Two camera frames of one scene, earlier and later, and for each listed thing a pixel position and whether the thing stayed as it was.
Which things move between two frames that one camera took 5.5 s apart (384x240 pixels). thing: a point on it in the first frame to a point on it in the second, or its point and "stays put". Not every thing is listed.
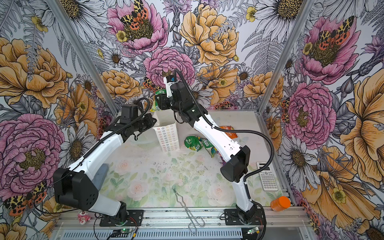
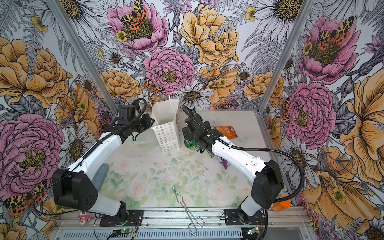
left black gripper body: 144,123 stays put
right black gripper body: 170,103 to 191,136
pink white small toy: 83,217 stays put
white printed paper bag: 168,130 stays put
